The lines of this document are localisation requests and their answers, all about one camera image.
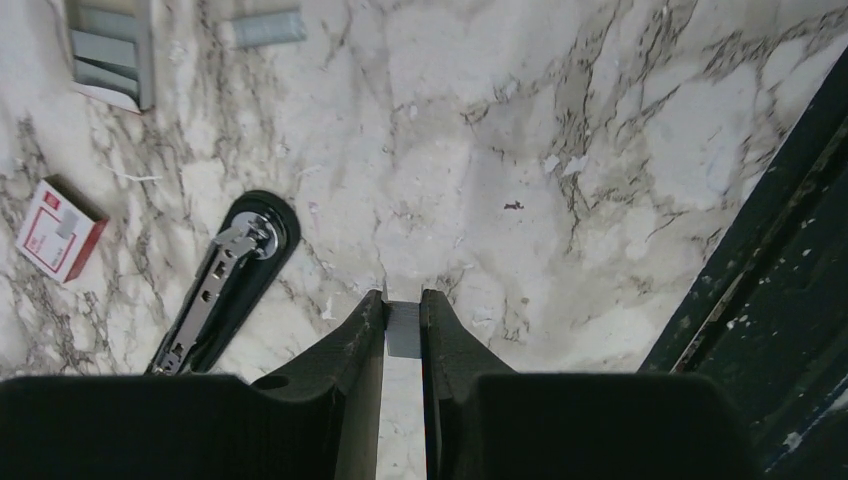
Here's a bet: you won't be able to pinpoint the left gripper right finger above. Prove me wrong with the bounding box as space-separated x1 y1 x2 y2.
421 290 762 479

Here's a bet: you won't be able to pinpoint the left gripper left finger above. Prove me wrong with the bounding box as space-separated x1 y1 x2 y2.
1 290 386 479

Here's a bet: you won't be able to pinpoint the red white staple box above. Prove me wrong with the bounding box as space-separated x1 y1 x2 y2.
15 175 109 284

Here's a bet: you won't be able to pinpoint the beige staple box tray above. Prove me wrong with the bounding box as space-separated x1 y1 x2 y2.
64 1 156 114

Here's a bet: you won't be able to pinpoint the loose staple strips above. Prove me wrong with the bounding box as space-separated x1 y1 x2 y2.
225 9 307 49

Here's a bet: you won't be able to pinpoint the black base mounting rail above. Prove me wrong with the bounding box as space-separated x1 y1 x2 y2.
642 57 847 479

